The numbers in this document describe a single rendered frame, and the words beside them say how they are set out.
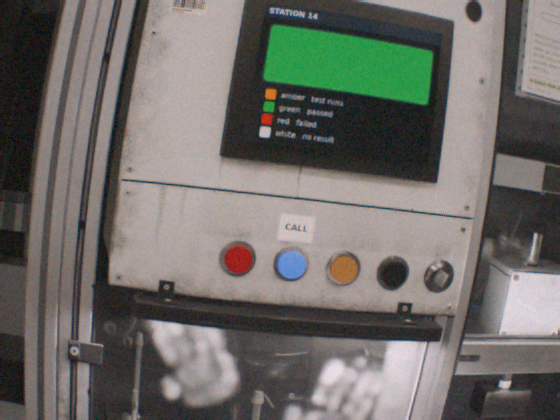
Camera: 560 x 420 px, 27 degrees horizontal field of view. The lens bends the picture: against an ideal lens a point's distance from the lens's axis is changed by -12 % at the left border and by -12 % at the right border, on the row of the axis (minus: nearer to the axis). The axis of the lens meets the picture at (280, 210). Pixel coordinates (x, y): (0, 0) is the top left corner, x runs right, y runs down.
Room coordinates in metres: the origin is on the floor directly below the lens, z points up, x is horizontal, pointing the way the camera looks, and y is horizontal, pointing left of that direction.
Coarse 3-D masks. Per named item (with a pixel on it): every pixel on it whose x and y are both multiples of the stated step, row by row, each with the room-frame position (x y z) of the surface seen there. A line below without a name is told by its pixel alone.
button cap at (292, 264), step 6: (288, 252) 1.39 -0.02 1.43; (294, 252) 1.39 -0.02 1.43; (282, 258) 1.38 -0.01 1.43; (288, 258) 1.39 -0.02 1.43; (294, 258) 1.39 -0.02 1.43; (300, 258) 1.39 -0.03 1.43; (282, 264) 1.38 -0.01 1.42; (288, 264) 1.39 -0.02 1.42; (294, 264) 1.39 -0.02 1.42; (300, 264) 1.39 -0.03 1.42; (282, 270) 1.38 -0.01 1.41; (288, 270) 1.39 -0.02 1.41; (294, 270) 1.39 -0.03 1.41; (300, 270) 1.39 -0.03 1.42; (288, 276) 1.39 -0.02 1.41; (294, 276) 1.39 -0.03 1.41
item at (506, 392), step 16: (480, 384) 1.71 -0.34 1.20; (496, 384) 1.71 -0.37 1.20; (512, 384) 1.71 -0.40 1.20; (480, 400) 1.68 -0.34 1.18; (496, 400) 1.67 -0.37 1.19; (512, 400) 1.68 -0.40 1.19; (528, 400) 1.68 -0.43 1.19; (480, 416) 1.67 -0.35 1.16; (496, 416) 1.67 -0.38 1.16; (512, 416) 1.68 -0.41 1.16
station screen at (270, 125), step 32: (320, 32) 1.37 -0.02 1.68; (352, 32) 1.38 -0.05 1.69; (384, 32) 1.39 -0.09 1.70; (416, 32) 1.40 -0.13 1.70; (256, 64) 1.36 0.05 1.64; (256, 96) 1.36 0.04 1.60; (288, 96) 1.37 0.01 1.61; (320, 96) 1.37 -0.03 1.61; (352, 96) 1.38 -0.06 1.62; (384, 96) 1.39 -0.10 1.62; (256, 128) 1.36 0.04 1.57; (288, 128) 1.37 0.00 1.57; (320, 128) 1.38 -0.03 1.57; (352, 128) 1.38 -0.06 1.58; (384, 128) 1.39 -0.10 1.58; (416, 128) 1.40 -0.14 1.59; (416, 160) 1.40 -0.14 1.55
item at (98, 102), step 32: (128, 0) 1.36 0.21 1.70; (96, 32) 1.35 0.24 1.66; (128, 32) 1.36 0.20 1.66; (96, 64) 1.35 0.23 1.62; (96, 96) 1.36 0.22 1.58; (96, 128) 1.36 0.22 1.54; (96, 160) 1.35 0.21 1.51; (96, 192) 1.36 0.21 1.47; (64, 224) 1.35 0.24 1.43; (96, 224) 1.36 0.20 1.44; (64, 256) 1.35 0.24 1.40; (96, 256) 1.36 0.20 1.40; (64, 288) 1.35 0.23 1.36; (64, 320) 1.35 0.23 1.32; (64, 352) 1.35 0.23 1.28; (64, 384) 1.35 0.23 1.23; (64, 416) 1.35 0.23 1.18
